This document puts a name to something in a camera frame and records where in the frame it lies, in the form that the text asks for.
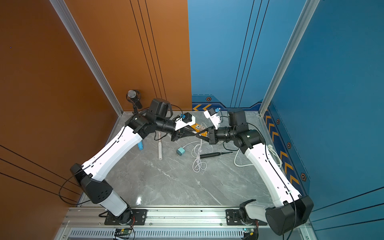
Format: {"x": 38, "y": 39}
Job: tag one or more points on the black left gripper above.
{"x": 179, "y": 133}

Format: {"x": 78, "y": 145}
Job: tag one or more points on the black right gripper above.
{"x": 212, "y": 138}

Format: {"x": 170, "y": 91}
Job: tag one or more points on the teal usb charger block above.
{"x": 180, "y": 151}

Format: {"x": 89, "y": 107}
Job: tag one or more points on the black electric toothbrush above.
{"x": 216, "y": 154}

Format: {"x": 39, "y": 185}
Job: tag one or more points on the white pink electric toothbrush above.
{"x": 160, "y": 150}

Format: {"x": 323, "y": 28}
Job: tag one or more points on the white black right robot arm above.
{"x": 290, "y": 208}

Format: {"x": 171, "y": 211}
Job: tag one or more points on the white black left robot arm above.
{"x": 91, "y": 175}

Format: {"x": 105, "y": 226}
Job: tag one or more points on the yellow power strip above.
{"x": 197, "y": 127}

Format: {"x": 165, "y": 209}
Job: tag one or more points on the blue toy microphone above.
{"x": 140, "y": 146}

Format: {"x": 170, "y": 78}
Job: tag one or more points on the right green circuit board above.
{"x": 251, "y": 234}

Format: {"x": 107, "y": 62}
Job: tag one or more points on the green circuit board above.
{"x": 251, "y": 234}
{"x": 124, "y": 233}

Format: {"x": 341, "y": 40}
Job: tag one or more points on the left green circuit board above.
{"x": 124, "y": 233}

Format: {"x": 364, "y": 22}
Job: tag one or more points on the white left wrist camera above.
{"x": 186, "y": 120}

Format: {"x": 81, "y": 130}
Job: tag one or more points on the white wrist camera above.
{"x": 186, "y": 120}
{"x": 213, "y": 115}

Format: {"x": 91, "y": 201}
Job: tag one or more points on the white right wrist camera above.
{"x": 213, "y": 115}

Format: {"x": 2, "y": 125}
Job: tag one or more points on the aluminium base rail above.
{"x": 169, "y": 223}

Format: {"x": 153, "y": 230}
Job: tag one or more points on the aluminium corner post right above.
{"x": 295, "y": 39}

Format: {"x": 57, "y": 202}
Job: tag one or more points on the aluminium corner post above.
{"x": 295, "y": 39}
{"x": 74, "y": 31}

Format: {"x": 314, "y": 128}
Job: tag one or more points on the aluminium corner post left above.
{"x": 74, "y": 31}

